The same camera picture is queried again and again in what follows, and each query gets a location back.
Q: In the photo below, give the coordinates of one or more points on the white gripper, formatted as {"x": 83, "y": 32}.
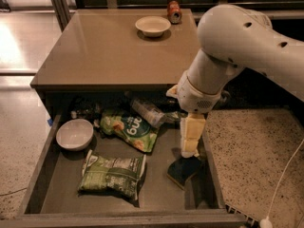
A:
{"x": 194, "y": 98}

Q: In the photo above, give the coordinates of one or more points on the green jalapeno chip bag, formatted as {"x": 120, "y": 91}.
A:
{"x": 122, "y": 175}

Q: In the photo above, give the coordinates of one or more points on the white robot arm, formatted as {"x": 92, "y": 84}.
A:
{"x": 232, "y": 38}

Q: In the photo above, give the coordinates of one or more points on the dark crumpled bag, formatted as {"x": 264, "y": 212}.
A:
{"x": 174, "y": 116}

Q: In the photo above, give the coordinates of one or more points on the green snack bag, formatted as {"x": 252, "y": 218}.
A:
{"x": 133, "y": 129}

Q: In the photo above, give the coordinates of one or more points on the white bowl on counter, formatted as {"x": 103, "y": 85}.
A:
{"x": 153, "y": 26}

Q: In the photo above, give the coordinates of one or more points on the dark bottle in drawer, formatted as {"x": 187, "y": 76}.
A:
{"x": 83, "y": 108}

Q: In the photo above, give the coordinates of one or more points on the white bowl in drawer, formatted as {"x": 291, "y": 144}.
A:
{"x": 75, "y": 135}

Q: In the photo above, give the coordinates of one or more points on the open grey drawer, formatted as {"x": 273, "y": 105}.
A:
{"x": 52, "y": 199}

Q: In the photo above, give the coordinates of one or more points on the clear plastic water bottle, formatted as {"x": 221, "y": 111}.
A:
{"x": 147, "y": 110}

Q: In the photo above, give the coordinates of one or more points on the dark green sponge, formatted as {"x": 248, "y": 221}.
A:
{"x": 183, "y": 169}

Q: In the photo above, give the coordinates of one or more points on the orange soda can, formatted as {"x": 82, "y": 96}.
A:
{"x": 174, "y": 12}

